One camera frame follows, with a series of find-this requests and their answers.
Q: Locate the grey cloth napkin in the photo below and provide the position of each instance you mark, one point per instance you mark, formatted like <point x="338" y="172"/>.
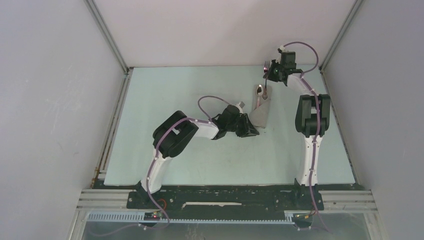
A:
<point x="259" y="116"/>

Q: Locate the pink handled spoon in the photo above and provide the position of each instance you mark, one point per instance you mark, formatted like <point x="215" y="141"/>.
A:
<point x="259" y="93"/>

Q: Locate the aluminium frame post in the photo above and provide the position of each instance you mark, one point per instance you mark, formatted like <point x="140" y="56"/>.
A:
<point x="342" y="32"/>
<point x="105" y="31"/>

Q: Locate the right aluminium frame post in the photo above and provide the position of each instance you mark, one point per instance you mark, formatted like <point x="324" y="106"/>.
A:
<point x="342" y="32"/>

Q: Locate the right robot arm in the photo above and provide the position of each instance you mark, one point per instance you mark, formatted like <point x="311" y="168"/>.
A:
<point x="312" y="118"/>

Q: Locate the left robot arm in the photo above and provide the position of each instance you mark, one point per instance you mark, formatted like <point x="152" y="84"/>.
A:
<point x="177" y="131"/>

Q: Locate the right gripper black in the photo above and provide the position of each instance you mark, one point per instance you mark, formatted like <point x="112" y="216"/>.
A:
<point x="270" y="75"/>

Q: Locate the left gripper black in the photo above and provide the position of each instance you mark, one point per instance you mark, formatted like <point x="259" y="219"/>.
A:
<point x="247" y="129"/>

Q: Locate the white cable duct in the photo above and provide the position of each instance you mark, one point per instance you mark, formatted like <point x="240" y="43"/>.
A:
<point x="141" y="218"/>

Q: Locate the left aluminium frame post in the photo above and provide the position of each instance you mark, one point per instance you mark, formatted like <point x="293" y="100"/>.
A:
<point x="105" y="31"/>

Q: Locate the purple metallic fork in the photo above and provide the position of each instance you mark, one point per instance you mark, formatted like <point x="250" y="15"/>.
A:
<point x="265" y="70"/>

